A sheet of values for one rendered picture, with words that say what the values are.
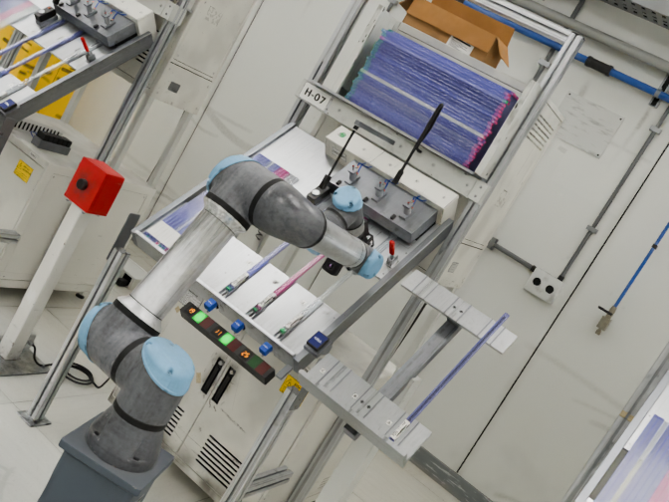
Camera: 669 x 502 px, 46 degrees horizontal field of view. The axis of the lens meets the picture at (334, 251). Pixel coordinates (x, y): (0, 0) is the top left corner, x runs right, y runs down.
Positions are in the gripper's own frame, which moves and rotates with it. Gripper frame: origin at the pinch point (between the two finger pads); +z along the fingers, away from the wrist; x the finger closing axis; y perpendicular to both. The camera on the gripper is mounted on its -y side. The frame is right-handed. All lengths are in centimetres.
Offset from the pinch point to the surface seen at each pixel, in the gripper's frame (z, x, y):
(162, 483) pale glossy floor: 58, 22, -77
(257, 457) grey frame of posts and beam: 12, -13, -56
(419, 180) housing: 0.2, 5.0, 39.1
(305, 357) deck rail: -5.1, -10.1, -30.3
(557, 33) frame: -28, -7, 92
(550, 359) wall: 151, -37, 86
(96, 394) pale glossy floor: 67, 70, -70
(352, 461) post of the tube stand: 12, -34, -40
